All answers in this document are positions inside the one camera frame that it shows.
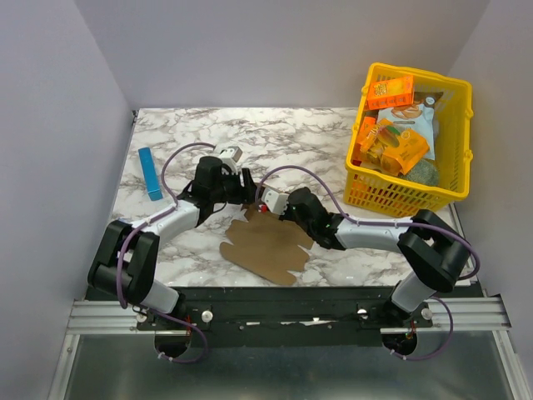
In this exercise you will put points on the orange snack box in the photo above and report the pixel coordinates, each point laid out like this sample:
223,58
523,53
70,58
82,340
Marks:
397,92

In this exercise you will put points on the long blue box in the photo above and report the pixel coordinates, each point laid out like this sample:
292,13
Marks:
149,173

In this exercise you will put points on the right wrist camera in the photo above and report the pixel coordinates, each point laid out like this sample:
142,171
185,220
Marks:
275,201

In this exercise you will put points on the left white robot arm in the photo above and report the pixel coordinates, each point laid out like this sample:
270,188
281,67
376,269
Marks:
125,262

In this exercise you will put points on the brown cardboard box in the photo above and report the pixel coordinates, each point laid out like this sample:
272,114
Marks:
264,245

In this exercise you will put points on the green textured pouch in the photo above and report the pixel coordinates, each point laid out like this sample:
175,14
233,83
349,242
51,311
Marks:
424,172

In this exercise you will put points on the small orange packet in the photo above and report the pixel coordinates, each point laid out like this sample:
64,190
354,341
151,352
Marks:
366,125

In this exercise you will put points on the light blue snack bag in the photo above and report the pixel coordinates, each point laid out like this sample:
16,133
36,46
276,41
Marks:
417,117

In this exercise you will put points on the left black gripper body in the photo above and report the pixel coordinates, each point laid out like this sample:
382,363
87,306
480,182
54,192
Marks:
231,189

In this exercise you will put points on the yellow plastic basket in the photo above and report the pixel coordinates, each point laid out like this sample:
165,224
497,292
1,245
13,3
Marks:
397,197

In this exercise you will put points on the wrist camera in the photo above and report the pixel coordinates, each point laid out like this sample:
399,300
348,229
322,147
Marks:
229,155
275,201

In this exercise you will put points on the orange mango snack bag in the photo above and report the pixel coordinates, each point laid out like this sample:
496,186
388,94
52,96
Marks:
393,148

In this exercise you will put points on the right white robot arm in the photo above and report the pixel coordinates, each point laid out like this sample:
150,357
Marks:
436,254

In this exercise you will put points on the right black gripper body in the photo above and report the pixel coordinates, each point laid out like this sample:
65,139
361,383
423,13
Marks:
286,212

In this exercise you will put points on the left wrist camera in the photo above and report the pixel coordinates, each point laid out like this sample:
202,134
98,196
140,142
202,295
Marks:
229,155

